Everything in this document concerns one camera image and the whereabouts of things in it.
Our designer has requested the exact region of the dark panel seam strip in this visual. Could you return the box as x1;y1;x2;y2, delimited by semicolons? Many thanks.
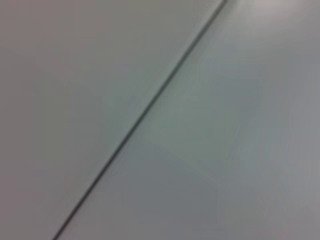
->
51;0;230;240

